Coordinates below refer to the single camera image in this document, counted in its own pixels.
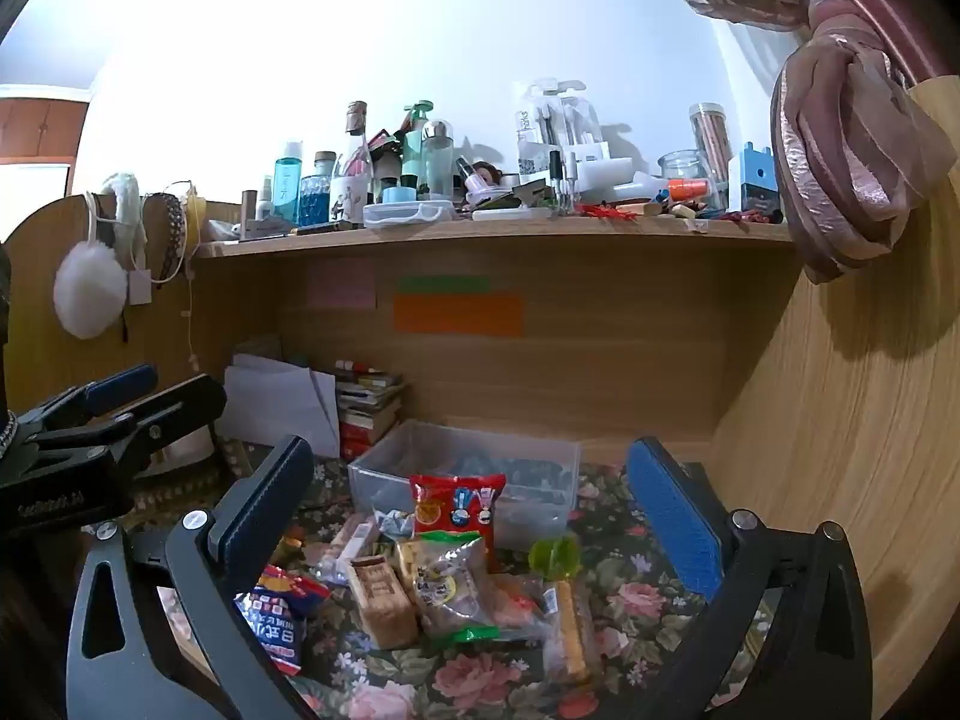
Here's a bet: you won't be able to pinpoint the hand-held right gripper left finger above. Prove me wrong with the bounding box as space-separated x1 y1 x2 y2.
66 435 316 720

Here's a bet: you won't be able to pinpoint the white printed mug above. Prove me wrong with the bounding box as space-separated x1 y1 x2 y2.
330 174 370 230

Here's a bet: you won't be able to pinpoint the clear plastic container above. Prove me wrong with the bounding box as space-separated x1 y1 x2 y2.
349 420 582 550

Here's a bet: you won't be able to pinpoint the blue and red snack packet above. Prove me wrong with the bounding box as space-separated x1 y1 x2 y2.
234 566 331 676

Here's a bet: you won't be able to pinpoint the white wafer packet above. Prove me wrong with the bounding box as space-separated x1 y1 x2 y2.
315 514 380 586

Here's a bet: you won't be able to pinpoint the dark beaded headband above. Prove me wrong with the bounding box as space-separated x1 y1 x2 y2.
142 191 188 286

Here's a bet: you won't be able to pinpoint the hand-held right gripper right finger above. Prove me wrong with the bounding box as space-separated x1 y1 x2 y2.
626 436 875 720

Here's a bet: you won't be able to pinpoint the clear lidded plastic box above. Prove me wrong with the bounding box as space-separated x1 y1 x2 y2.
364 200 455 230

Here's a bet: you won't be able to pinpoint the green paper note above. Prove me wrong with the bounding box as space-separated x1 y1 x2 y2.
397 275 490 295

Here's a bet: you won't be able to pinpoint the frosted clear bottle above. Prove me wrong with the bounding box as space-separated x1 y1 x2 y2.
421 120 456 200

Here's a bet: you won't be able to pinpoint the blue glass bottle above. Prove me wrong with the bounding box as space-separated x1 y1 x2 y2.
300 152 336 226

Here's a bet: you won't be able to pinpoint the clear pastry bag green trim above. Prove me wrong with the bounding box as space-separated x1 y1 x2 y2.
409 532 500 642

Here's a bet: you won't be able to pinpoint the green jelly cup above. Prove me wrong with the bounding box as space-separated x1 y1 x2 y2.
529 534 582 580

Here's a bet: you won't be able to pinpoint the pink tied curtain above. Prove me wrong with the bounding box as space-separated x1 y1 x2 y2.
626 0 960 286

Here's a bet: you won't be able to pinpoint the tall clear pencil jar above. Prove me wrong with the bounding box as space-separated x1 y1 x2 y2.
688 103 732 188

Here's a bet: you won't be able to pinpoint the glass bottle with cork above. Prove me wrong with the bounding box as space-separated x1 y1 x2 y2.
343 101 372 177

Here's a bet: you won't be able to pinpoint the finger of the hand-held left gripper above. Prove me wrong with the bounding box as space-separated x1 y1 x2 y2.
30 373 227 481
19 364 160 436

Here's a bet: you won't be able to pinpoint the pink paper note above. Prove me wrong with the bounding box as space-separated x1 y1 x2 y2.
307 261 377 310

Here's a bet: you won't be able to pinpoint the teal liquid bottle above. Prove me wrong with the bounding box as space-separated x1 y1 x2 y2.
274 141 303 222

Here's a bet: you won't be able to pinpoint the stack of books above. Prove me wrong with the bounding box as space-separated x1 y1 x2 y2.
336 360 410 462

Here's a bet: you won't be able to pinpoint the blue pencil sharpener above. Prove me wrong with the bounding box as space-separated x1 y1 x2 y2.
729 142 781 215

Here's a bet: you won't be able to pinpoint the dark floral tablecloth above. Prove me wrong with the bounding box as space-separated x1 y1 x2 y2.
131 457 777 720

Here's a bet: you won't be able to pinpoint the white box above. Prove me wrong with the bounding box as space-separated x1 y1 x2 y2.
559 157 635 196

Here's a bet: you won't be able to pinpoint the glass jar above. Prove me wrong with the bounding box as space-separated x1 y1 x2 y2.
658 150 713 203

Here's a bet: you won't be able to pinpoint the wooden shelf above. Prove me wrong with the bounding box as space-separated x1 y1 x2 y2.
193 214 796 260

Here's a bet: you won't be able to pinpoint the brown biscuit packet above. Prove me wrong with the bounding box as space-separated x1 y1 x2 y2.
346 556 419 650

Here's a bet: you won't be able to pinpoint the white fluffy earmuffs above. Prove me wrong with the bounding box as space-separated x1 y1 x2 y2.
52 172 147 338

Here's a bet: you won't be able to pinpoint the long clear biscuit packet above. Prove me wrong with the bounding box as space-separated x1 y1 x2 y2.
541 579 601 683

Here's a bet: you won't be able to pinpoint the orange paper note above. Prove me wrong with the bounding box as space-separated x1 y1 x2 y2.
394 292 524 336

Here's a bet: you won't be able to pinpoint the green pump bottle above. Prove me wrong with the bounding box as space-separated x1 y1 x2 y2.
403 100 434 196

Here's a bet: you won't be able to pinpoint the white folded papers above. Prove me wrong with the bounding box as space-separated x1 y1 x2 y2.
223 364 340 458

